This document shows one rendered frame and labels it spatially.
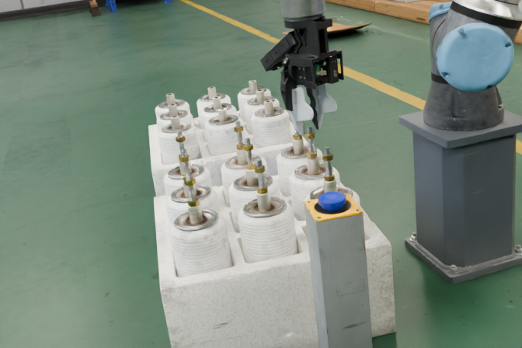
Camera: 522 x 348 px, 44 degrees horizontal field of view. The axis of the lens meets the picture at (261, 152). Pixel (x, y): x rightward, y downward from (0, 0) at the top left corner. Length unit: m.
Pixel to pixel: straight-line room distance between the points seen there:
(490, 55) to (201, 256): 0.56
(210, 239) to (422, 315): 0.43
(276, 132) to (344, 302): 0.71
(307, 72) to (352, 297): 0.39
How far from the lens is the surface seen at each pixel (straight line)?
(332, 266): 0.95
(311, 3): 1.11
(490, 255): 1.39
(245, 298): 1.10
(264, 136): 1.62
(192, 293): 1.08
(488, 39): 1.09
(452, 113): 1.27
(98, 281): 1.52
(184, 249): 1.09
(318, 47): 1.11
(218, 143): 1.60
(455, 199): 1.30
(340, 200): 0.93
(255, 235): 1.09
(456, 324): 1.25
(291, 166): 1.31
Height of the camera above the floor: 0.72
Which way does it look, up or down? 20 degrees down
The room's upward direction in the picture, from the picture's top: 7 degrees counter-clockwise
